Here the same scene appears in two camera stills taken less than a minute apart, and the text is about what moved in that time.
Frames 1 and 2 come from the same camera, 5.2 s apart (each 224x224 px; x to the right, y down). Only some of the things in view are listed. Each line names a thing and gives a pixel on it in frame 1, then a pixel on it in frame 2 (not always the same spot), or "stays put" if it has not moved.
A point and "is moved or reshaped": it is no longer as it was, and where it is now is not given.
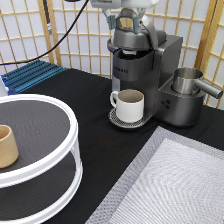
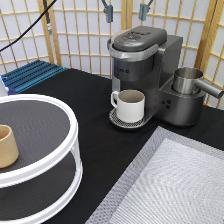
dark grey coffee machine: (143, 60) is moved or reshaped
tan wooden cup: (9, 152) stays put
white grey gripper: (139, 5) to (143, 10)
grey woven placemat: (175, 178) stays put
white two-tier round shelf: (46, 178) stays put
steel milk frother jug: (186, 81) stays put
